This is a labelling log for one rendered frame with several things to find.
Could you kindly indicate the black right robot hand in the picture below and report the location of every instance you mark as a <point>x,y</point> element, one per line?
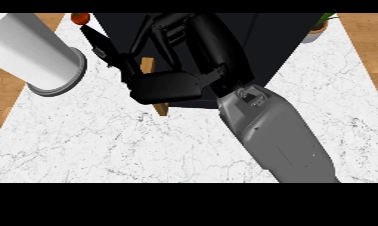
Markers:
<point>167,86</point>

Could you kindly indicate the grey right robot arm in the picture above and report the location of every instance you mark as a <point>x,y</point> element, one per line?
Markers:
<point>281,136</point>

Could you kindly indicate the large dark cabinet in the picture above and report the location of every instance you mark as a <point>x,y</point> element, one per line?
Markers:
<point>281,36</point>

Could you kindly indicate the brown wooden block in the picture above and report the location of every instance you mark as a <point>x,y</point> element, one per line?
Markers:
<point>161,108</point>

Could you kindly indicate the red tomato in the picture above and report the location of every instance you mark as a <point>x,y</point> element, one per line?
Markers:
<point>80,18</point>

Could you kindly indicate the white cylinder with grey rim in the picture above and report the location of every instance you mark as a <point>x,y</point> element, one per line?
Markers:
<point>34,53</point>

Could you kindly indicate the green potted plant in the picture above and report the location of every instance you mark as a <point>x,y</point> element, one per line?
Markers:
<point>318,30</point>

